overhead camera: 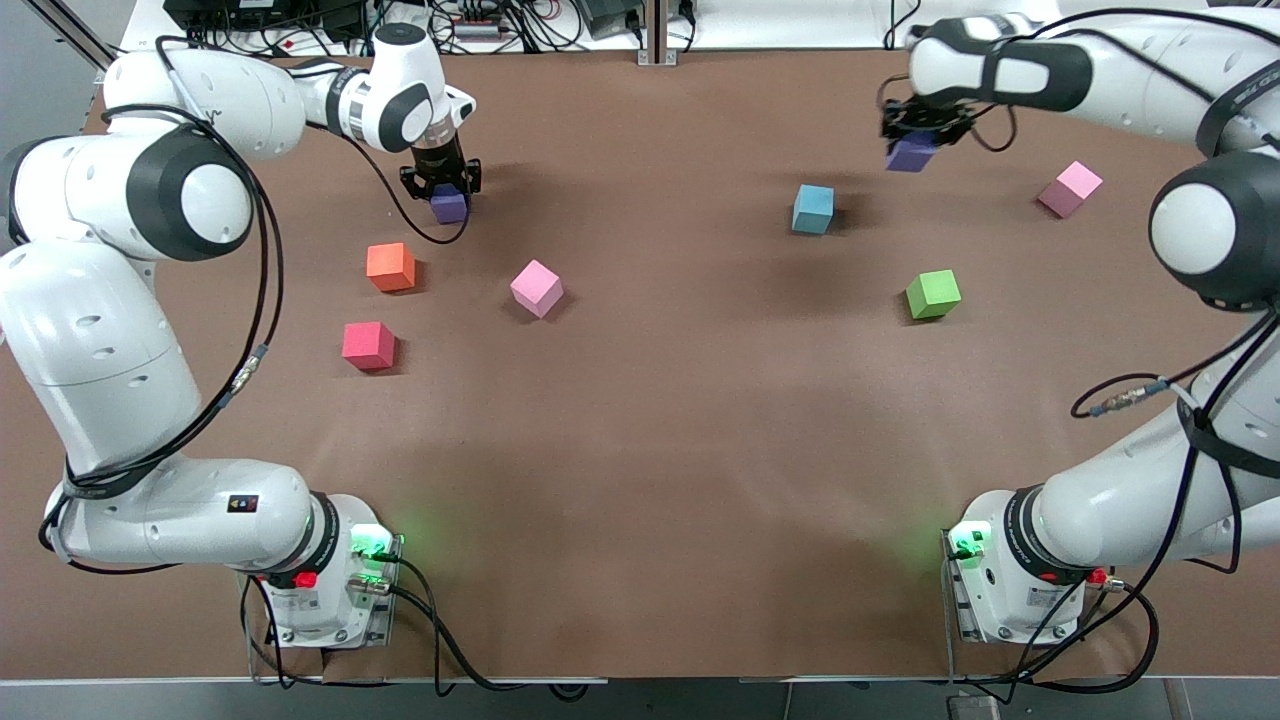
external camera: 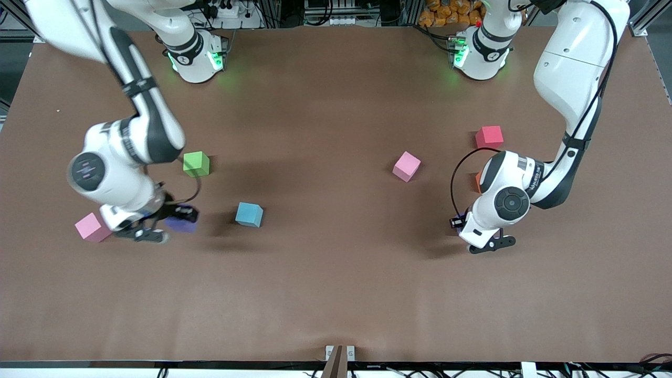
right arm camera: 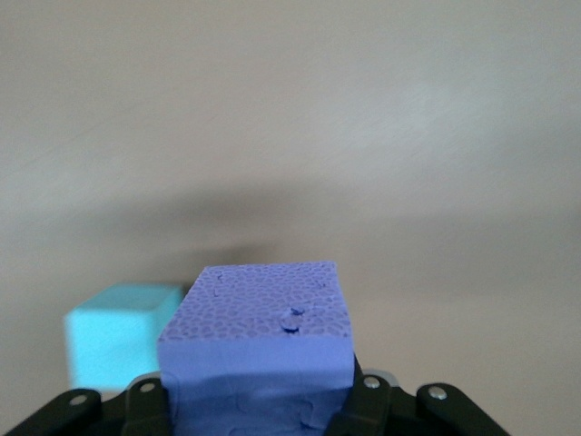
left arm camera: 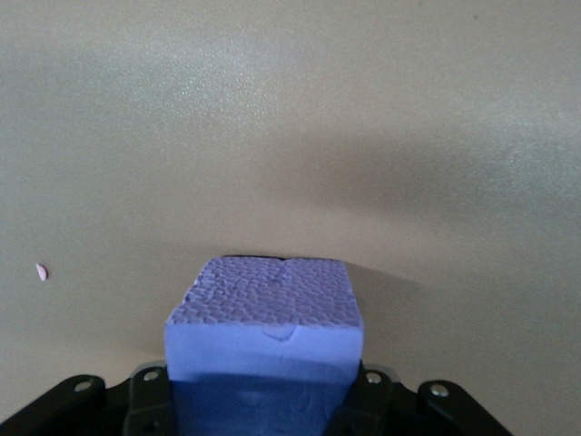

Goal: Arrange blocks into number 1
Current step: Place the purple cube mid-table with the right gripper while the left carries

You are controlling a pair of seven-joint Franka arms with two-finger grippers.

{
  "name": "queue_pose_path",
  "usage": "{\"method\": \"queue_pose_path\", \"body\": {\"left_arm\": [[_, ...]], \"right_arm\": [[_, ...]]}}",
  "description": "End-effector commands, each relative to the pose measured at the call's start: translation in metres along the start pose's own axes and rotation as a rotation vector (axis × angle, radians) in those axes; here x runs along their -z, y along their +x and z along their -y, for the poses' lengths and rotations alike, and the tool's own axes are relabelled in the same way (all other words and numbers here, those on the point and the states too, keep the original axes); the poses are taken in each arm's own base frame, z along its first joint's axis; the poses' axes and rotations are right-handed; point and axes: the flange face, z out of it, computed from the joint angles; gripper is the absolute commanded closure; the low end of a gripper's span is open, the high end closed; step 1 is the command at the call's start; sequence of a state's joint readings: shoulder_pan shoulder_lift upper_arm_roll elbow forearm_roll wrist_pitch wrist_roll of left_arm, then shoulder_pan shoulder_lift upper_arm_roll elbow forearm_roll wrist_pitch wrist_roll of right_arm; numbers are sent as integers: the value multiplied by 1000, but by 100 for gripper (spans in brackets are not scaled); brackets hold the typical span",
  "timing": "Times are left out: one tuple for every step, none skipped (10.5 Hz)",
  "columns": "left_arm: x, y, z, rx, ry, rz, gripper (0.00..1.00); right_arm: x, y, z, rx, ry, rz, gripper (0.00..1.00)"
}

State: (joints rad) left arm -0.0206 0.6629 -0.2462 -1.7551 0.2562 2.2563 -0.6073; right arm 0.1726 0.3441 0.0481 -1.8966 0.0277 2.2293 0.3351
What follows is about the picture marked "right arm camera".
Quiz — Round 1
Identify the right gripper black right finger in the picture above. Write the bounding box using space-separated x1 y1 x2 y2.
326 354 506 436

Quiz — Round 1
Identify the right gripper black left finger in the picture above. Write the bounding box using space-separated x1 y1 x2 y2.
0 369 177 436

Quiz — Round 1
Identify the light blue foam block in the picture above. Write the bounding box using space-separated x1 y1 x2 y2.
62 281 188 397

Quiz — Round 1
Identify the purple foam block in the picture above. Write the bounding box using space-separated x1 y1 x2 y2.
155 258 357 436

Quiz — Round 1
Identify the brown paper table cover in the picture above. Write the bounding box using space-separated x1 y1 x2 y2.
0 0 581 436

